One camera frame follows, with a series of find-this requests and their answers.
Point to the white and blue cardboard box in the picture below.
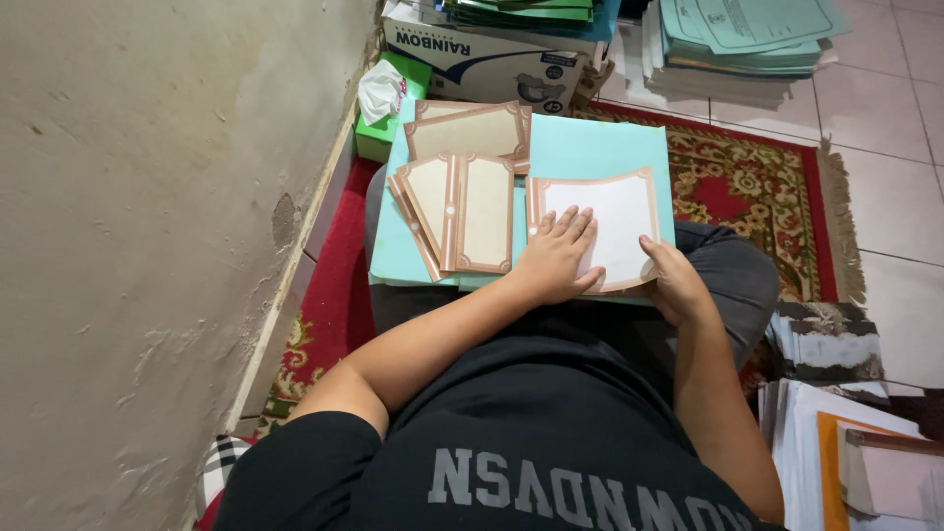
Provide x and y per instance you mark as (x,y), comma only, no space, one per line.
(487,63)

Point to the green tissue box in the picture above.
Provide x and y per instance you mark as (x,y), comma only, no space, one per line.
(380,136)

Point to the stack of dark printed booklets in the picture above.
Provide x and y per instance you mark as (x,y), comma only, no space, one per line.
(830,343)

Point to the person's left hand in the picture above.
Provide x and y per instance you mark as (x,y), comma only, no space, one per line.
(553,265)

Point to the white card with brown border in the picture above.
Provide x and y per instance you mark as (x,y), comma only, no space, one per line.
(623,214)

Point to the pile of green paper sheets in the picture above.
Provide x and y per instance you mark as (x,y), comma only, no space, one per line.
(737,40)

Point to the light blue folder stack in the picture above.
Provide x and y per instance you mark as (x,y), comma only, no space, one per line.
(597,147)

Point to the stack of white papers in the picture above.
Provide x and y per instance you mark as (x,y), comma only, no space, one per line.
(800,435)

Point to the beige card with brown border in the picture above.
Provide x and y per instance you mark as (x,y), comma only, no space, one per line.
(464,133)
(429,199)
(413,228)
(483,214)

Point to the red patterned rug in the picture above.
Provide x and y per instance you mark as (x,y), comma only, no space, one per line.
(737,177)

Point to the person's right hand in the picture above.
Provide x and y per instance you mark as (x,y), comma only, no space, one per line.
(682,287)

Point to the white tissue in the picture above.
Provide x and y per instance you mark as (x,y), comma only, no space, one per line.
(380,90)

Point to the orange paper sheet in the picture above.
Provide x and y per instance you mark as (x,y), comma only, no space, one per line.
(830,472)

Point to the stack of green folders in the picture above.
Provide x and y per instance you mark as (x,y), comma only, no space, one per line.
(523,13)

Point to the black and white checked cloth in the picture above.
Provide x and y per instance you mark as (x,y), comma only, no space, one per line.
(217,472)

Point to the black printed t-shirt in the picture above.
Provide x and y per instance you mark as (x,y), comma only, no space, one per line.
(531,442)

